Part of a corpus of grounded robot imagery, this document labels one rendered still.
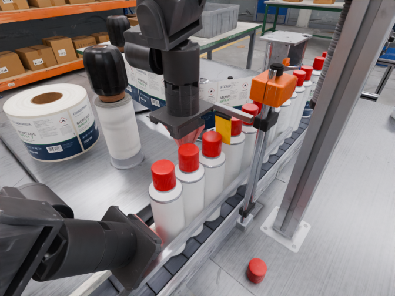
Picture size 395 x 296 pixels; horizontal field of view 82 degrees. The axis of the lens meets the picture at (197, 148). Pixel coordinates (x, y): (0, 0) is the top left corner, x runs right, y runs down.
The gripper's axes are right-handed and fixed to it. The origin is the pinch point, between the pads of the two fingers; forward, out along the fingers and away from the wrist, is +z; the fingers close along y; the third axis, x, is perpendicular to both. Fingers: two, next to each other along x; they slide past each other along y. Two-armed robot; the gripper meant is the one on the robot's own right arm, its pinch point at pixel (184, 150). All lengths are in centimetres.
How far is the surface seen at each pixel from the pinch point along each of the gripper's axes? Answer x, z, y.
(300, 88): 8.0, -2.9, -37.8
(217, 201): 10.2, 5.6, 2.1
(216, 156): 8.3, -3.5, 0.9
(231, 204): 9.4, 13.8, -5.2
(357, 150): 27, 18, -54
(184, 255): 9.3, 13.9, 10.4
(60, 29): -439, 51, -153
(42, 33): -436, 53, -122
